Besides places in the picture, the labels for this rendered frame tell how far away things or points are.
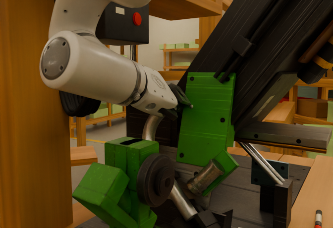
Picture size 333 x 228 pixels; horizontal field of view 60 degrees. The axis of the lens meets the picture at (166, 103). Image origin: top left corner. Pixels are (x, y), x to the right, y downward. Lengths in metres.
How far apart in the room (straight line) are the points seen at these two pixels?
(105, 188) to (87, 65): 0.16
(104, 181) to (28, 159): 0.35
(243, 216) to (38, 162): 0.52
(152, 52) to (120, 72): 10.62
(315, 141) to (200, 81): 0.28
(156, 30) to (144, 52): 0.95
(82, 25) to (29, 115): 0.28
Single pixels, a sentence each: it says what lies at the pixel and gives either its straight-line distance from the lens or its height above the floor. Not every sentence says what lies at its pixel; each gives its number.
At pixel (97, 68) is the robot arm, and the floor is 1.28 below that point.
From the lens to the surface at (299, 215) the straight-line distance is 0.88.
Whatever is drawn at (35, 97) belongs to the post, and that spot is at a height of 1.22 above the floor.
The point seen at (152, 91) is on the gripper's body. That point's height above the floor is 1.24.
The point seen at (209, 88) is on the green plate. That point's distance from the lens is 0.65.
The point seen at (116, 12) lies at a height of 1.42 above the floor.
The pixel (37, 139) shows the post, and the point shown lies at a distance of 0.72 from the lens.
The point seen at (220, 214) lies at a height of 0.98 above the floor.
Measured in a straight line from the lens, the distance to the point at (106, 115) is 6.63.
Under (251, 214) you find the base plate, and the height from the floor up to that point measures 0.90.
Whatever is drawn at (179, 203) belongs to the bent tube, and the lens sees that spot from 0.63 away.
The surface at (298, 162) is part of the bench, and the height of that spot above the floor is 0.88.
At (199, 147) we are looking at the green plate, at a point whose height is 1.11.
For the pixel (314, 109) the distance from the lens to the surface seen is 3.80.
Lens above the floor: 1.28
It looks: 6 degrees down
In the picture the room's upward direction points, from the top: straight up
